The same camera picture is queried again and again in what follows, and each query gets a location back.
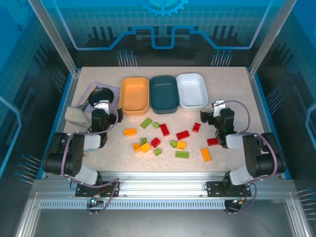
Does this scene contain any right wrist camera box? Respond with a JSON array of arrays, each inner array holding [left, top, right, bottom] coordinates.
[[213, 99, 226, 111]]

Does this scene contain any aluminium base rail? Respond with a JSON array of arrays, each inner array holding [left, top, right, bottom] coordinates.
[[32, 171, 294, 201]]

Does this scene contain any beige cloth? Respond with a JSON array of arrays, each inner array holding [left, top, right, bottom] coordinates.
[[64, 106, 93, 128]]

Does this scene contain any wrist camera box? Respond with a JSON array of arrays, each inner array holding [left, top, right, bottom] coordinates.
[[213, 99, 226, 111], [93, 99, 111, 111]]

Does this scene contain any slotted cable duct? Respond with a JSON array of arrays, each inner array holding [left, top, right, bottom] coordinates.
[[39, 200, 227, 210]]

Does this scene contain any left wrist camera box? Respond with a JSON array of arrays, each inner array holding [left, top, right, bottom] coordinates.
[[93, 99, 111, 111]]

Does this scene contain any teal plastic container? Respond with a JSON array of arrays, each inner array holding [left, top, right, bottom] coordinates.
[[149, 75, 180, 115]]

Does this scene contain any aluminium frame post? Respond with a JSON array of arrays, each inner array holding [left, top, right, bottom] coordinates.
[[27, 0, 81, 76], [248, 0, 293, 76]]

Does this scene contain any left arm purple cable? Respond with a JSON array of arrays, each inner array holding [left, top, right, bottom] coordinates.
[[60, 100, 121, 215]]

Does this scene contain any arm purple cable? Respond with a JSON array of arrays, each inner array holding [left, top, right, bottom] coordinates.
[[60, 100, 121, 215], [222, 100, 278, 215]]

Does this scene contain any lavender tray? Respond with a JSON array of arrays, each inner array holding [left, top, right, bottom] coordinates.
[[78, 82, 121, 114]]

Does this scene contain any wooden stick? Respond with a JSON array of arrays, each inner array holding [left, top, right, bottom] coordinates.
[[79, 84, 98, 107]]

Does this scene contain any red long lego brick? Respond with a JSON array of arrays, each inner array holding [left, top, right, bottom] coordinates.
[[159, 123, 170, 137]]

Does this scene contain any red wide lego brick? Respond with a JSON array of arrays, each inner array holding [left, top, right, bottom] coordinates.
[[176, 130, 191, 141]]

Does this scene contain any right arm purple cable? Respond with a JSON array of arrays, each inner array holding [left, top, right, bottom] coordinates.
[[222, 100, 278, 215]]

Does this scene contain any aluminium table side rail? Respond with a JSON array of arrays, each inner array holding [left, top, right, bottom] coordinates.
[[247, 69, 282, 179], [37, 70, 81, 180]]

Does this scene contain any black round plate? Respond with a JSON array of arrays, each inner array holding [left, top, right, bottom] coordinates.
[[88, 86, 116, 109]]

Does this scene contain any white plastic container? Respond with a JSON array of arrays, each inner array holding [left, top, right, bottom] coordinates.
[[176, 72, 209, 110]]

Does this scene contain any yellow plastic container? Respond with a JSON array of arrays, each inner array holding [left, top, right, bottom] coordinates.
[[119, 77, 150, 116]]

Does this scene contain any orange long lego brick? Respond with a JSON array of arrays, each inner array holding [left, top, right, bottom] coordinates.
[[200, 148, 213, 162]]

